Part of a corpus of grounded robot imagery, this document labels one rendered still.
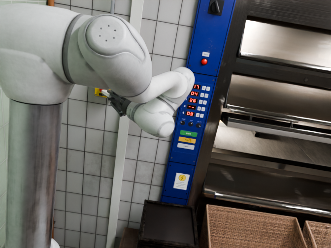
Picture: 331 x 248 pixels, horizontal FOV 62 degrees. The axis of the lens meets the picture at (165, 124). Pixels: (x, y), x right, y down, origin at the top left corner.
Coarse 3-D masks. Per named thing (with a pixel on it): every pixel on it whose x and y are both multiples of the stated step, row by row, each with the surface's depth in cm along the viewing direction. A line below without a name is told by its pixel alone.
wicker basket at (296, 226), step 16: (208, 208) 162; (224, 208) 161; (208, 224) 151; (224, 224) 163; (240, 224) 164; (256, 224) 164; (272, 224) 164; (288, 224) 164; (208, 240) 144; (224, 240) 165; (240, 240) 165; (256, 240) 165; (272, 240) 165; (288, 240) 166; (304, 240) 152
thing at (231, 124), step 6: (222, 120) 141; (228, 126) 130; (234, 126) 130; (240, 126) 130; (246, 126) 130; (252, 126) 130; (258, 126) 130; (288, 126) 148; (264, 132) 130; (270, 132) 130; (276, 132) 130; (282, 132) 130; (288, 132) 130; (294, 132) 130; (324, 132) 150; (300, 138) 130; (306, 138) 130; (312, 138) 130; (318, 138) 130; (324, 138) 130
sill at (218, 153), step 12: (216, 156) 153; (228, 156) 153; (240, 156) 152; (252, 156) 154; (264, 156) 157; (276, 168) 154; (288, 168) 154; (300, 168) 153; (312, 168) 153; (324, 168) 156
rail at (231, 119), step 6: (228, 120) 129; (234, 120) 129; (240, 120) 129; (246, 120) 129; (264, 126) 129; (270, 126) 129; (276, 126) 129; (282, 126) 129; (300, 132) 130; (306, 132) 130; (312, 132) 130; (318, 132) 130; (330, 138) 130
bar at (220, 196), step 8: (216, 192) 119; (232, 200) 118; (240, 200) 118; (248, 200) 118; (256, 200) 119; (264, 200) 119; (280, 208) 119; (288, 208) 119; (296, 208) 119; (304, 208) 119; (312, 208) 120; (328, 216) 119
